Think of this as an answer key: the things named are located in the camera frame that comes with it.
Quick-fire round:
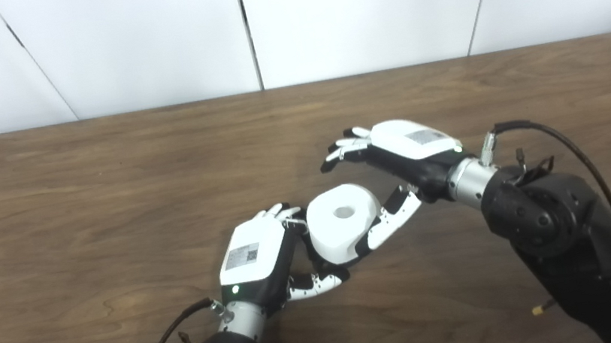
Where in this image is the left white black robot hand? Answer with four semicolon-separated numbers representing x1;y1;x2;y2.
209;194;356;320

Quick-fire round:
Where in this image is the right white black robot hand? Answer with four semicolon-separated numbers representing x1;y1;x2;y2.
316;110;477;262

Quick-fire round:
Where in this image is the round white piece with holes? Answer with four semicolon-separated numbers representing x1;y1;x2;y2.
303;179;389;271

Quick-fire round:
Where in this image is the thick black right wrist cable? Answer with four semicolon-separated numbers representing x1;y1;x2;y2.
476;106;611;253

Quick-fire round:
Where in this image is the thin wire with yellow plug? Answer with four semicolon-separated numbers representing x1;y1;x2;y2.
531;297;561;317

